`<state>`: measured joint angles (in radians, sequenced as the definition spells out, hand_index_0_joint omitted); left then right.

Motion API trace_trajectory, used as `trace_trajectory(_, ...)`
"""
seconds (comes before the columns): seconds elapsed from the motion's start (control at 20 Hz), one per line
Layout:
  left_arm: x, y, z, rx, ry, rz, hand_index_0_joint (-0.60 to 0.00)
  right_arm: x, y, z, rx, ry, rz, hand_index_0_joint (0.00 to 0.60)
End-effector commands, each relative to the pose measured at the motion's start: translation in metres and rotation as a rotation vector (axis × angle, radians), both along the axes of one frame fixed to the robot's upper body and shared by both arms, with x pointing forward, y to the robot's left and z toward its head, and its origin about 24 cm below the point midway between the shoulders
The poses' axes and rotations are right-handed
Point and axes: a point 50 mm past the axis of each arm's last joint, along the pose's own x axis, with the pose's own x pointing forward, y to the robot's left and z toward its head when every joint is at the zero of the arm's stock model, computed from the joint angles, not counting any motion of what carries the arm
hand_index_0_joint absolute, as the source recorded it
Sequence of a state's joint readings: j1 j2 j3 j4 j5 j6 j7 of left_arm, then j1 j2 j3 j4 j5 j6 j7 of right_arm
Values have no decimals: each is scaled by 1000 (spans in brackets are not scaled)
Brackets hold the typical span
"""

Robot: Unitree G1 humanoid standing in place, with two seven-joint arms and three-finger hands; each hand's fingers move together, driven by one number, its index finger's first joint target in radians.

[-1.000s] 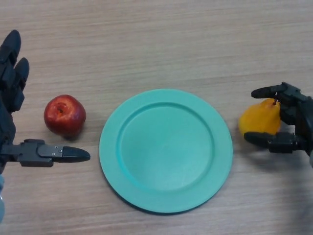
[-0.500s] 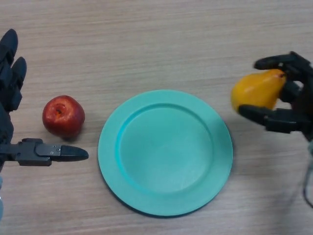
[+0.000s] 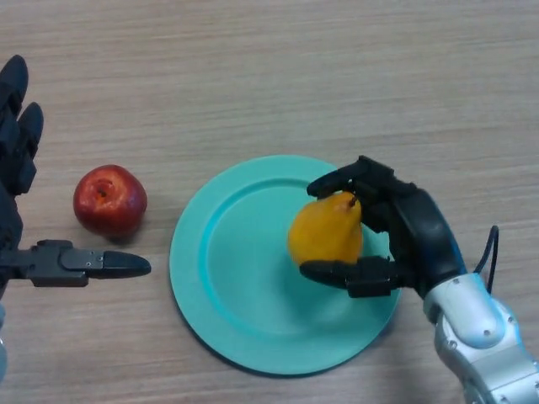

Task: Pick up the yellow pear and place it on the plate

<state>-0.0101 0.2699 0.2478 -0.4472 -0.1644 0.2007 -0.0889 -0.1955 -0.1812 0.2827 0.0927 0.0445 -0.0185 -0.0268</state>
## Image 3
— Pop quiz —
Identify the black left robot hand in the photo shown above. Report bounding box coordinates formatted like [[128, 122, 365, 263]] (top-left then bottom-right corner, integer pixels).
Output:
[[0, 54, 152, 300]]

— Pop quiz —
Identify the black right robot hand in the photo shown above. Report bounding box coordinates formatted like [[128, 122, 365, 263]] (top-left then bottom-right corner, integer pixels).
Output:
[[299, 155, 471, 299]]

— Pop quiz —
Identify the yellow pear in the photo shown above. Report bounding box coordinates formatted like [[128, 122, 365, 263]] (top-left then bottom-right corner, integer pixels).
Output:
[[287, 191, 364, 267]]

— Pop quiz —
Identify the teal round plate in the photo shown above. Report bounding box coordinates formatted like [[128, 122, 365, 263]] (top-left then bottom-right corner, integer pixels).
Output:
[[169, 155, 402, 376]]

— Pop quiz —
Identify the red apple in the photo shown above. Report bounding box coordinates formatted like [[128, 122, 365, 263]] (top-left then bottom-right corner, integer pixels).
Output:
[[72, 164, 148, 240]]

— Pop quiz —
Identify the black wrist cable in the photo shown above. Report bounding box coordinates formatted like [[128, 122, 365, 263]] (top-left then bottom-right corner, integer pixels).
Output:
[[473, 225, 501, 291]]

